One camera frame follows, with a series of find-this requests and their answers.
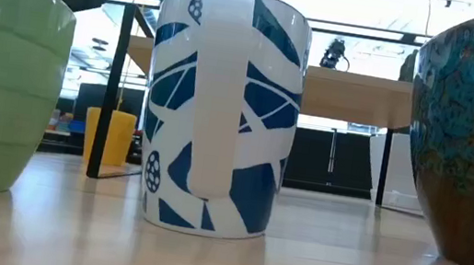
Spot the yellow mug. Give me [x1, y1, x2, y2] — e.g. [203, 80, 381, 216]
[78, 105, 139, 169]

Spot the blue white patterned mug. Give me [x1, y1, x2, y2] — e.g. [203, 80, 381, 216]
[127, 0, 318, 248]

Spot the black monitor panel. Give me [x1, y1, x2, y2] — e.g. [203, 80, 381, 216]
[72, 80, 146, 132]

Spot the blue plastic bin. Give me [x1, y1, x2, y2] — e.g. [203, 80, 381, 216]
[68, 119, 87, 134]

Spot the white background counter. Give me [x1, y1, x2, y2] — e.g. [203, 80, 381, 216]
[43, 127, 74, 138]

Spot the dark green plant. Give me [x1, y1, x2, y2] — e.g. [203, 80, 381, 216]
[398, 47, 422, 85]

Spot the white square planter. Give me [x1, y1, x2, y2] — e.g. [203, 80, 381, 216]
[360, 128, 434, 213]

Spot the black device with cable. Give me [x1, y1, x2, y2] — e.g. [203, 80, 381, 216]
[318, 36, 354, 73]

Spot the wooden shelf black metal frame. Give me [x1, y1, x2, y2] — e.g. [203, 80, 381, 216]
[85, 1, 447, 225]

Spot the black overhead frame bar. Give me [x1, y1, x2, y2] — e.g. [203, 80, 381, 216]
[92, 0, 433, 49]

